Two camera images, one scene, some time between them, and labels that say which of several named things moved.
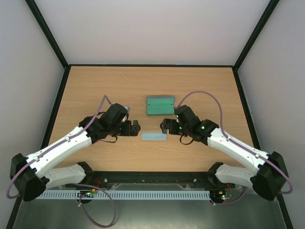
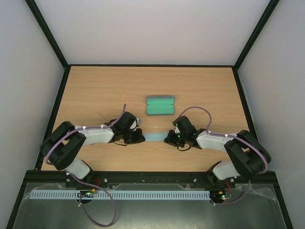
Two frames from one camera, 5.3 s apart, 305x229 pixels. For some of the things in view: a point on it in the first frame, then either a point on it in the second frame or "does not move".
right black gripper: (171, 126) -> (173, 139)
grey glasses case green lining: (160, 105) does not move
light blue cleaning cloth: (154, 136) does not move
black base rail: (207, 179) does not move
